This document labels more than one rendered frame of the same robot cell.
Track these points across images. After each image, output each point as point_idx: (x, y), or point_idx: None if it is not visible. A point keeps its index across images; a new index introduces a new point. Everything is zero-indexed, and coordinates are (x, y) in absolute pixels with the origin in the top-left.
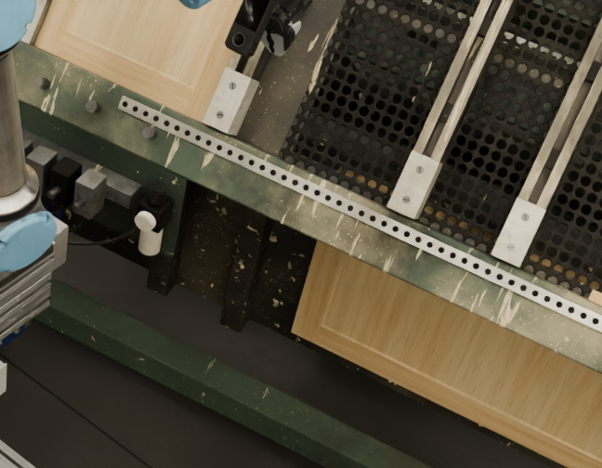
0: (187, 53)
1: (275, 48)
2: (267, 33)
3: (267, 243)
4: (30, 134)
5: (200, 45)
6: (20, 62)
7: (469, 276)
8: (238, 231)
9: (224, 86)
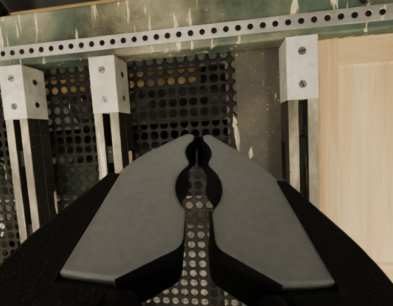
0: (361, 93)
1: (176, 158)
2: (213, 223)
3: None
4: None
5: (351, 106)
6: None
7: (33, 40)
8: None
9: (310, 79)
